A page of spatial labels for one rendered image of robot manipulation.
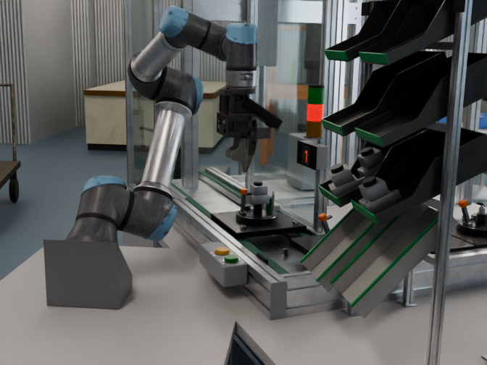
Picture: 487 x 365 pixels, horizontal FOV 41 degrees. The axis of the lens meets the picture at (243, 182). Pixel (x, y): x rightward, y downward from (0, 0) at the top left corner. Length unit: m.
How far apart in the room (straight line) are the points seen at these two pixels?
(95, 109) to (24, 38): 1.43
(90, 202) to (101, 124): 7.17
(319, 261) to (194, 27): 0.65
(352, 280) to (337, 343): 0.16
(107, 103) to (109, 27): 2.72
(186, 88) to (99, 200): 0.45
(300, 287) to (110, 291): 0.49
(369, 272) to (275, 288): 0.27
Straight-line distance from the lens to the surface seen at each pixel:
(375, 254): 1.51
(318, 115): 1.97
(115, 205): 1.81
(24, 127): 9.69
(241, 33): 1.58
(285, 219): 2.15
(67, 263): 1.75
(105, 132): 8.95
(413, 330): 1.69
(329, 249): 1.63
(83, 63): 11.22
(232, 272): 1.76
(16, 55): 9.62
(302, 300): 1.70
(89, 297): 1.76
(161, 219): 1.84
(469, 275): 1.99
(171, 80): 1.99
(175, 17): 1.64
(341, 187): 1.50
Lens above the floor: 1.56
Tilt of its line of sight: 13 degrees down
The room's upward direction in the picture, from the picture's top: 1 degrees clockwise
